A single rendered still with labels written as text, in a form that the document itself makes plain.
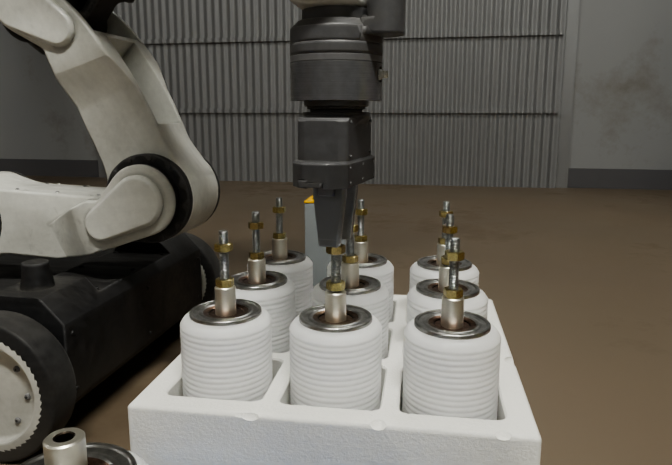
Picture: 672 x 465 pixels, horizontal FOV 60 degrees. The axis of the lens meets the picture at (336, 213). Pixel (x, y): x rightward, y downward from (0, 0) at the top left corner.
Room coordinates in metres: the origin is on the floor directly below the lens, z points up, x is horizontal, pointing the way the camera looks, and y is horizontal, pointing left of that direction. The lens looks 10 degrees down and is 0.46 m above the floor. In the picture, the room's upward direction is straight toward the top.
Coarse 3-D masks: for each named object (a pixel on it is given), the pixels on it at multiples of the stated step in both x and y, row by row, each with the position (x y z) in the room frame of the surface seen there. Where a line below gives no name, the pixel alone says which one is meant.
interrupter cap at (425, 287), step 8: (424, 280) 0.70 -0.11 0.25; (432, 280) 0.70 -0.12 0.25; (464, 280) 0.70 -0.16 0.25; (416, 288) 0.67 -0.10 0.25; (424, 288) 0.67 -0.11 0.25; (432, 288) 0.67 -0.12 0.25; (464, 288) 0.67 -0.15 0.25; (472, 288) 0.67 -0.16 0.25; (432, 296) 0.64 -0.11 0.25; (440, 296) 0.64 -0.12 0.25; (464, 296) 0.63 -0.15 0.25; (472, 296) 0.64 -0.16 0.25
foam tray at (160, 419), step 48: (288, 384) 0.57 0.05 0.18; (384, 384) 0.57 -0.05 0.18; (144, 432) 0.52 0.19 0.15; (192, 432) 0.51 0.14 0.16; (240, 432) 0.51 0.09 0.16; (288, 432) 0.50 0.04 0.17; (336, 432) 0.49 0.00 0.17; (384, 432) 0.49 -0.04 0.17; (432, 432) 0.48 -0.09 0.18; (480, 432) 0.48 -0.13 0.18; (528, 432) 0.48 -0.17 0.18
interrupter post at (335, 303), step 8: (328, 296) 0.56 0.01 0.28; (336, 296) 0.56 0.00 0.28; (344, 296) 0.56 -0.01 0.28; (328, 304) 0.56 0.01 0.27; (336, 304) 0.56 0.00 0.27; (344, 304) 0.56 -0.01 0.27; (328, 312) 0.56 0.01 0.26; (336, 312) 0.56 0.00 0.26; (344, 312) 0.56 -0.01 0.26; (328, 320) 0.56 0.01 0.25; (336, 320) 0.56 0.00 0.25; (344, 320) 0.56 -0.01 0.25
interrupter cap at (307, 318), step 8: (304, 312) 0.58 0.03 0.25; (312, 312) 0.58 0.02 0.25; (320, 312) 0.58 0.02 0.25; (352, 312) 0.58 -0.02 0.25; (360, 312) 0.58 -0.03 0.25; (368, 312) 0.58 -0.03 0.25; (304, 320) 0.56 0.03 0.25; (312, 320) 0.56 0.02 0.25; (320, 320) 0.57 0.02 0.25; (352, 320) 0.56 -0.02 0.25; (360, 320) 0.56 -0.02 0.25; (368, 320) 0.56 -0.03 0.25; (312, 328) 0.54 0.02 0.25; (320, 328) 0.54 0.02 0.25; (328, 328) 0.53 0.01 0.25; (336, 328) 0.53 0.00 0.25; (344, 328) 0.53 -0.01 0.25; (352, 328) 0.54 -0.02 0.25; (360, 328) 0.54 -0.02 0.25
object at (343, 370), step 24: (312, 336) 0.53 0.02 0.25; (336, 336) 0.53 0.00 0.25; (360, 336) 0.53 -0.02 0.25; (312, 360) 0.53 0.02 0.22; (336, 360) 0.52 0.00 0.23; (360, 360) 0.53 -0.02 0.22; (312, 384) 0.53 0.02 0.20; (336, 384) 0.52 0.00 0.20; (360, 384) 0.53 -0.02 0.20; (360, 408) 0.53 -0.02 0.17
